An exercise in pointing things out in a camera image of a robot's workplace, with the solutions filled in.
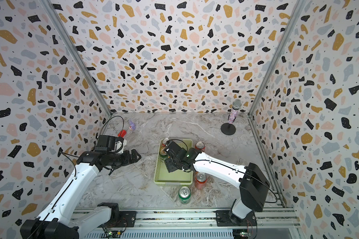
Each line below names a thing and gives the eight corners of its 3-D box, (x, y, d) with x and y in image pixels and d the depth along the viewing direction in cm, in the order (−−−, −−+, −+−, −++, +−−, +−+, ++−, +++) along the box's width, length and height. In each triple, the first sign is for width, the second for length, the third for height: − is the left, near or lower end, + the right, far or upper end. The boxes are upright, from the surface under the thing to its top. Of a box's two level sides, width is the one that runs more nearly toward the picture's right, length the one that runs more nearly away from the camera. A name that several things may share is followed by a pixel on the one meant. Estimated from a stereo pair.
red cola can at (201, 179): (195, 189, 86) (195, 182, 77) (194, 179, 89) (195, 171, 80) (205, 189, 86) (207, 182, 77) (204, 179, 89) (206, 171, 80)
